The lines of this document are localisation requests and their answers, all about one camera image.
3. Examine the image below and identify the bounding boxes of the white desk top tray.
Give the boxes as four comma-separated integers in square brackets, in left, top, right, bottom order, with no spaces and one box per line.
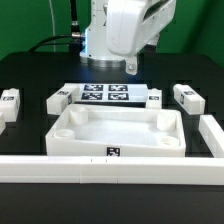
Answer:
[46,104,186,157]

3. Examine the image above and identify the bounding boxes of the white L-shaped fence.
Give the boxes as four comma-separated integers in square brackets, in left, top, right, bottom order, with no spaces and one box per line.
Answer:
[0,114,224,186]

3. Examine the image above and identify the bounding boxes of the white marker base plate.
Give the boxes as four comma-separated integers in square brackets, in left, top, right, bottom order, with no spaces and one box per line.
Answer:
[65,83,148,103]

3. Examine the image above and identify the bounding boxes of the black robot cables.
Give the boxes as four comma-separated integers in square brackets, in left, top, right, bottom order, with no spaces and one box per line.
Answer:
[28,0,86,53]

